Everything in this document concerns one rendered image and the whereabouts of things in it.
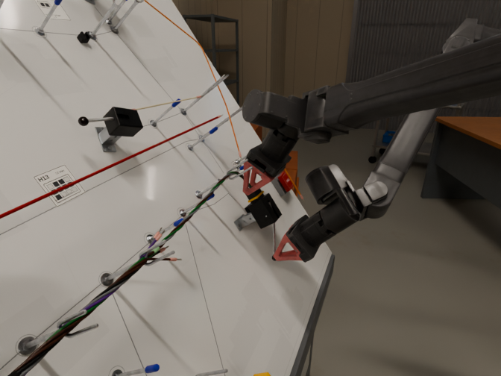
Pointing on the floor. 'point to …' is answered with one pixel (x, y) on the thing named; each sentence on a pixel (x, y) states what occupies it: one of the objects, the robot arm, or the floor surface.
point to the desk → (465, 160)
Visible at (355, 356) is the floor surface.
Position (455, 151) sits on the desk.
